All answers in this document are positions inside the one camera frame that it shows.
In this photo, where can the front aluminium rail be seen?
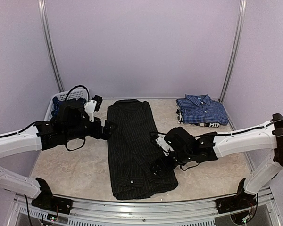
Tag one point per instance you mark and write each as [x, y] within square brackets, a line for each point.
[86, 212]

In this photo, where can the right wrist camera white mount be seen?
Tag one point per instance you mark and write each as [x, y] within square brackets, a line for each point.
[163, 145]

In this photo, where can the black white printed shirt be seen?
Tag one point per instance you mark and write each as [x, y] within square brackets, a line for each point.
[211, 124]

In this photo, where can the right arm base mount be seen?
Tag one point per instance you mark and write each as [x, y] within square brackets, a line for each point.
[239, 201]

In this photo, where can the black pinstripe long sleeve shirt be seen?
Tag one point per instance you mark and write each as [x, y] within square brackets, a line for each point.
[130, 152]

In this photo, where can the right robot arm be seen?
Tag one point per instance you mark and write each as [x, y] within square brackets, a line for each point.
[179, 148]

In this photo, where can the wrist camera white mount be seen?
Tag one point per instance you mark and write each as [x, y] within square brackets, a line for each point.
[163, 145]
[92, 106]

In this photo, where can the blue checked shirt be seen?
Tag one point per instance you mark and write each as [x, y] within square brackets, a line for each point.
[197, 109]

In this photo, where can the left aluminium frame post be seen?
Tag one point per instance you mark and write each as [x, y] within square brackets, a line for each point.
[49, 45]

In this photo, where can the aluminium frame post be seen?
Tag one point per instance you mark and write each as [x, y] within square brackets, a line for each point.
[49, 45]
[235, 49]

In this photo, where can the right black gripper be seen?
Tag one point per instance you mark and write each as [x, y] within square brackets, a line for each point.
[168, 168]

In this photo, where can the right aluminium frame post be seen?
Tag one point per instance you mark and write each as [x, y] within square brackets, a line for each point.
[235, 49]

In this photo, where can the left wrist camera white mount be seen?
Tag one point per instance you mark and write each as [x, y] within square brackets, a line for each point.
[92, 106]

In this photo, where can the dark blue plaid shirt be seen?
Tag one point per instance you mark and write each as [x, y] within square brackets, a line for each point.
[57, 103]

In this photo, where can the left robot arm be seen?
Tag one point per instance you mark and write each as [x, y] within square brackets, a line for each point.
[71, 119]

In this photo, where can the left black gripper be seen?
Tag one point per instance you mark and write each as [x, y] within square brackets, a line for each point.
[106, 134]

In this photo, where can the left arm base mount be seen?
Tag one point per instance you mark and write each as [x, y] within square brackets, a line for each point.
[47, 201]

